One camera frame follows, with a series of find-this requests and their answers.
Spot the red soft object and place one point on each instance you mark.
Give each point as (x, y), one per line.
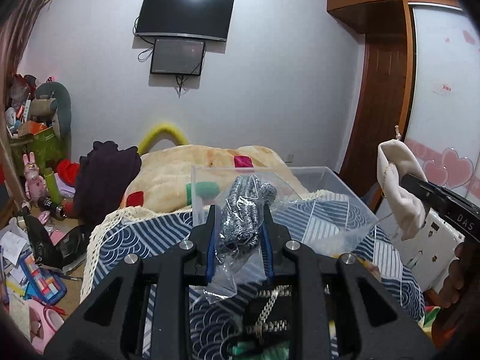
(68, 171)

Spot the dark purple garment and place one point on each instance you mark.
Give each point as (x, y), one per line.
(104, 175)

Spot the yellow curved tube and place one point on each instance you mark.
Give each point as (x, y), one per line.
(159, 132)

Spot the colourful pencil case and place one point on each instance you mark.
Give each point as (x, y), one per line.
(45, 285)

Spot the green storage box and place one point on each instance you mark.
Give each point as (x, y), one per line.
(46, 146)

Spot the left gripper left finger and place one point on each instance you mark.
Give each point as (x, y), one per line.
(110, 322)

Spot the bagged grey knit item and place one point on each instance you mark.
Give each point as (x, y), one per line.
(235, 256)

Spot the large wall television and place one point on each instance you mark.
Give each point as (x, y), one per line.
(203, 19)

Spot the green cylinder bottle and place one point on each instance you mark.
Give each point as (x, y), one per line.
(51, 185)

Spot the white appliance with stickers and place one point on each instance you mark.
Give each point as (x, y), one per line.
(427, 255)

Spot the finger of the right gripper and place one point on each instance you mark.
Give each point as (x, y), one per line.
(451, 207)

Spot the blue patterned tablecloth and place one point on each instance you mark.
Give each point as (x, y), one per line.
(138, 231)

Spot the pink rabbit figure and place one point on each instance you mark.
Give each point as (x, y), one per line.
(35, 185)

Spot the grey green plush toy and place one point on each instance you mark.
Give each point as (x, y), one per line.
(52, 103)

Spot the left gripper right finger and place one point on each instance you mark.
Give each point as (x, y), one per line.
(369, 323)

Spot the brown wooden door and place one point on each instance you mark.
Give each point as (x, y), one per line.
(378, 109)

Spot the beige plush blanket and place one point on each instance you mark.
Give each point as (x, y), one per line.
(161, 184)

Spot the green knit doll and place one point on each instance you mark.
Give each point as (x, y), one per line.
(257, 351)

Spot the small wall monitor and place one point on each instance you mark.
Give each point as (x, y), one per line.
(177, 57)

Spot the black hat with silver chain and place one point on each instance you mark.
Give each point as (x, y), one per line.
(267, 319)

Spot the cream drawstring pouch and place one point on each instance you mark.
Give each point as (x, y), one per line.
(395, 160)

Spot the clear plastic storage box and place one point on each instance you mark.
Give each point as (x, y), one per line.
(312, 202)

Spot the person's right hand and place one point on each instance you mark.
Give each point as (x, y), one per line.
(454, 282)

